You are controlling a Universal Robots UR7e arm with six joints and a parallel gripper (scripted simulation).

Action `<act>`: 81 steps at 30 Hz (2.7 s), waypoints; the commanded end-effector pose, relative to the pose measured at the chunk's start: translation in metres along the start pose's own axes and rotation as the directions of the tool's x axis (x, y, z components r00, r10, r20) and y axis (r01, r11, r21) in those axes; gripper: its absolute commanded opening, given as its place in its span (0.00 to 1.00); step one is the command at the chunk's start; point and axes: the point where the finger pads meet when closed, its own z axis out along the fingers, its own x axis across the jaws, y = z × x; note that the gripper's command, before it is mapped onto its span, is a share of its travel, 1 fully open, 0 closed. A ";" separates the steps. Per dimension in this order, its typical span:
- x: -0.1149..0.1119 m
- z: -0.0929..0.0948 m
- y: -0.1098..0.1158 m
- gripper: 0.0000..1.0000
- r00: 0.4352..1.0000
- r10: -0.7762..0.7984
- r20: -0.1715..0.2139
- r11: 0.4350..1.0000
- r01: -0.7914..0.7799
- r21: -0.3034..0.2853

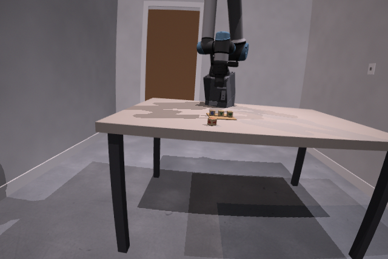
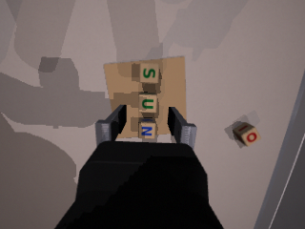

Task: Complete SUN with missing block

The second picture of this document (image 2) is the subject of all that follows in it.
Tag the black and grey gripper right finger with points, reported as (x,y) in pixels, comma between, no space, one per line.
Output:
(182,131)

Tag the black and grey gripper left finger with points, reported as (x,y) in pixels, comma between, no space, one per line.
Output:
(108,129)

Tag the tan flat mat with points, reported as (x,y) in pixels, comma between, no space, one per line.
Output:
(124,89)

